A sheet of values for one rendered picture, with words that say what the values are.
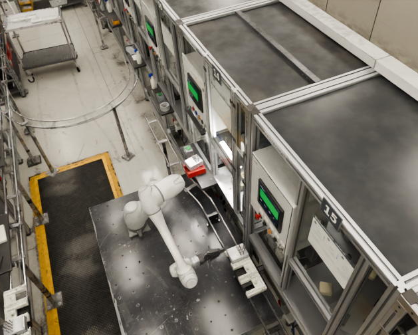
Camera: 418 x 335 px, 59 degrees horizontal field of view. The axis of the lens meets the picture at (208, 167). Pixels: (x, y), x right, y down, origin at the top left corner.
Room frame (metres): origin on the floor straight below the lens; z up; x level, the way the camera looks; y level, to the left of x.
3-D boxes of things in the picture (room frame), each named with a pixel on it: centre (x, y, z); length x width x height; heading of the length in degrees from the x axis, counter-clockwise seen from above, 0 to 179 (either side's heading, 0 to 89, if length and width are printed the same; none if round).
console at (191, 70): (2.30, -0.06, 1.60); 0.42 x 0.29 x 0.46; 20
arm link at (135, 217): (1.77, 0.62, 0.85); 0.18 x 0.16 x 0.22; 124
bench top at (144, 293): (1.47, 0.32, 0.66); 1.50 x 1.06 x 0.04; 20
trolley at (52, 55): (5.44, 2.38, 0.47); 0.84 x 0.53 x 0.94; 104
